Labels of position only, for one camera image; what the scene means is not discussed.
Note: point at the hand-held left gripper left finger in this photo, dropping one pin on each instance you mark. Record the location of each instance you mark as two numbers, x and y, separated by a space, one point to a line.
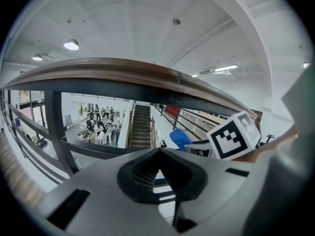
98 183

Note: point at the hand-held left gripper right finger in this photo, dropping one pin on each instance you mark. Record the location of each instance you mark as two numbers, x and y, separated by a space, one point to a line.
221 188

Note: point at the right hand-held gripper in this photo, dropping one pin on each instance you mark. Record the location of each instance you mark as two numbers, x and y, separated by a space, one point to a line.
229 141

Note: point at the blue cloth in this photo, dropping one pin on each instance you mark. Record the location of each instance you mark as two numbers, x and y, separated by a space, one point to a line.
180 138

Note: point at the wooden railing with black bars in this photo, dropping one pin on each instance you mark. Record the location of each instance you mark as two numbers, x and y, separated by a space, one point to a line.
123 71

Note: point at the person's right forearm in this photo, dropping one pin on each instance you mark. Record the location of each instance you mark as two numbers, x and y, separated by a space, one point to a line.
275 145

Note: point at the light wooden table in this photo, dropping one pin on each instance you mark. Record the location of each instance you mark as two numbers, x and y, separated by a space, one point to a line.
219 117

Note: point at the red table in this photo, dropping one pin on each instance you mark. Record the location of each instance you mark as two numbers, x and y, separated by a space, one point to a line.
171 110

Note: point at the round yellow-rimmed cart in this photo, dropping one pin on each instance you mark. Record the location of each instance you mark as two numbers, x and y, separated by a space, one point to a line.
86 136

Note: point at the dark staircase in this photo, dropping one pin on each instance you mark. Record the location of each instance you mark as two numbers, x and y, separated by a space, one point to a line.
140 126

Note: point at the black office chair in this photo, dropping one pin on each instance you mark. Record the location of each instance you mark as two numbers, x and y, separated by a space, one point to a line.
269 138

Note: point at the ceiling tube light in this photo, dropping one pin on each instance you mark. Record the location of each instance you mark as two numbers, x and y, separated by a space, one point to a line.
225 67
305 64
194 75

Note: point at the ceiling air conditioner unit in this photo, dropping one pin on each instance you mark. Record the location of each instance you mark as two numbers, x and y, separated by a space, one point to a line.
206 71

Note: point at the black-framed glass entrance doors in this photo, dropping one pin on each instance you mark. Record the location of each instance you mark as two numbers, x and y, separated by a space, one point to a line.
32 107

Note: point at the white ceiling conduit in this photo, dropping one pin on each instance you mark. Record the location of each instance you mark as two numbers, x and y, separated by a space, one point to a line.
221 27

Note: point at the dome pendant lamp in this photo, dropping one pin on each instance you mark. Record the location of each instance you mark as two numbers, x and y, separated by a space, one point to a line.
37 56
71 44

